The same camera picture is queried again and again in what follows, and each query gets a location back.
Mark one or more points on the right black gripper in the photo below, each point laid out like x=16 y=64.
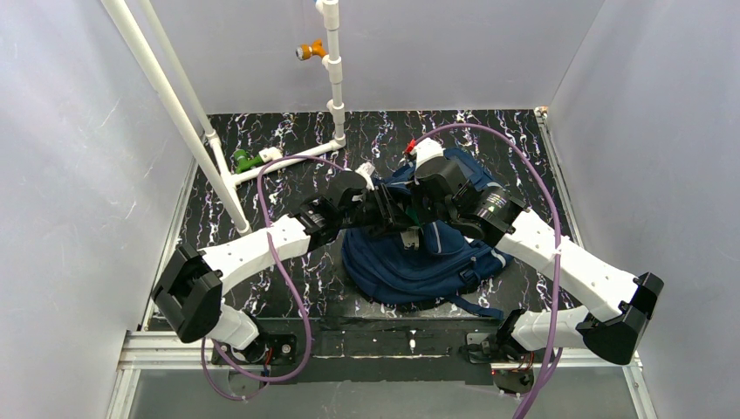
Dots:
x=421 y=204

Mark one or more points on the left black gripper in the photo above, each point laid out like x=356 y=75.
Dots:
x=385 y=214

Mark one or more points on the navy blue student backpack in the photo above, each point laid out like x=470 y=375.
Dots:
x=396 y=269

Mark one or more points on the teal green eraser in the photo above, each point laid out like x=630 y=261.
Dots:
x=413 y=216

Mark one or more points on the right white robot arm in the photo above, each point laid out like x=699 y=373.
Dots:
x=616 y=306

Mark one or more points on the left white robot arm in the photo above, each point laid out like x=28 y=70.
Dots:
x=189 y=292

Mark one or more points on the green pipe valve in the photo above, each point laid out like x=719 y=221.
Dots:
x=245 y=162

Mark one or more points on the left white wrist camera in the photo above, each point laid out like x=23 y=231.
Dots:
x=366 y=170

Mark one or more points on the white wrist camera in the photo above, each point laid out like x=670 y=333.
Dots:
x=420 y=151
x=366 y=170

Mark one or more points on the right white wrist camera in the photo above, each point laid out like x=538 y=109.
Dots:
x=420 y=151

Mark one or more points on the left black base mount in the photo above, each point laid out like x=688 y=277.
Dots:
x=269 y=349

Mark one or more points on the white PVC pipe frame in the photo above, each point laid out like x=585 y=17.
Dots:
x=190 y=118

